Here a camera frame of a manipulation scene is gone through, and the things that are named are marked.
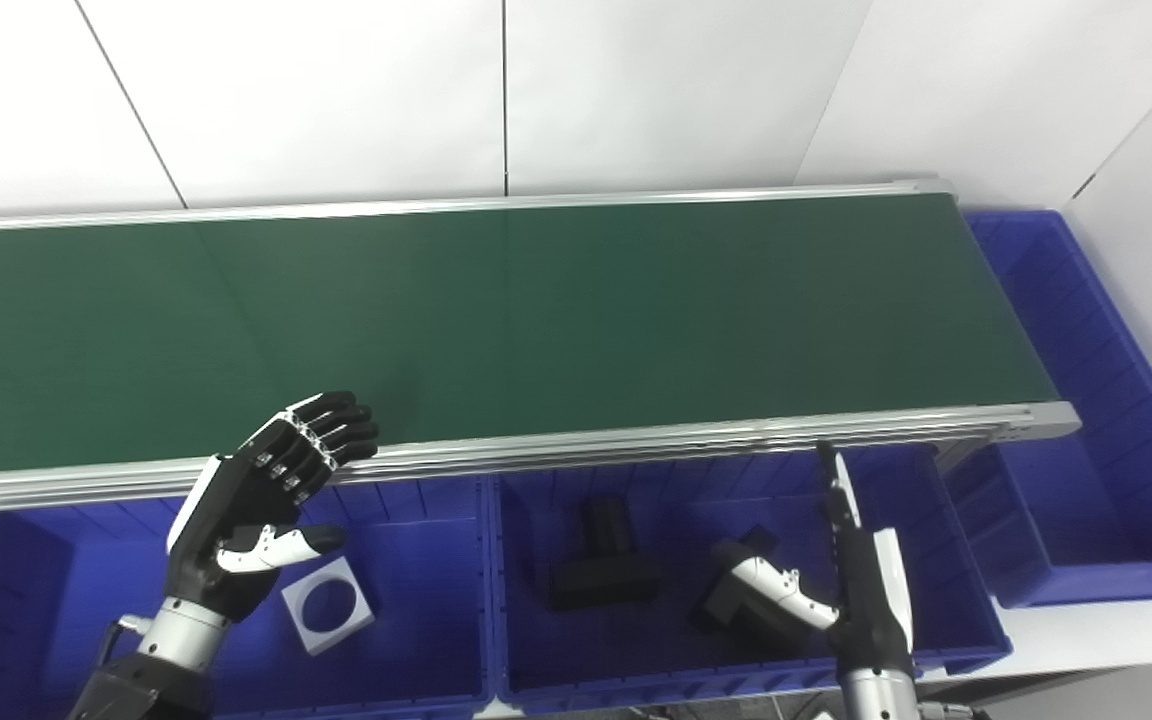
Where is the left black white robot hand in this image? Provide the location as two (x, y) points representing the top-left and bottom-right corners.
(166, 391), (381, 626)

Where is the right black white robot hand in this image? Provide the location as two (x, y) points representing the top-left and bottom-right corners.
(731, 442), (917, 682)

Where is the black cylinder block part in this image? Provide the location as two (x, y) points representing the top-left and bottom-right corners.
(547, 494), (663, 612)
(690, 525), (839, 658)

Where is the white square part with hole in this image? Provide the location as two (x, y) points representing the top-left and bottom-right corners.
(281, 555), (377, 657)

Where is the blue plastic bin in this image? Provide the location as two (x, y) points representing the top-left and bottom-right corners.
(0, 475), (497, 720)
(486, 445), (1016, 717)
(940, 208), (1152, 610)

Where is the green conveyor belt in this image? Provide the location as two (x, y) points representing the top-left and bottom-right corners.
(0, 178), (1083, 511)

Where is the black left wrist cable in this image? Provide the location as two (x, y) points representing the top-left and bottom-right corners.
(94, 614), (153, 693)

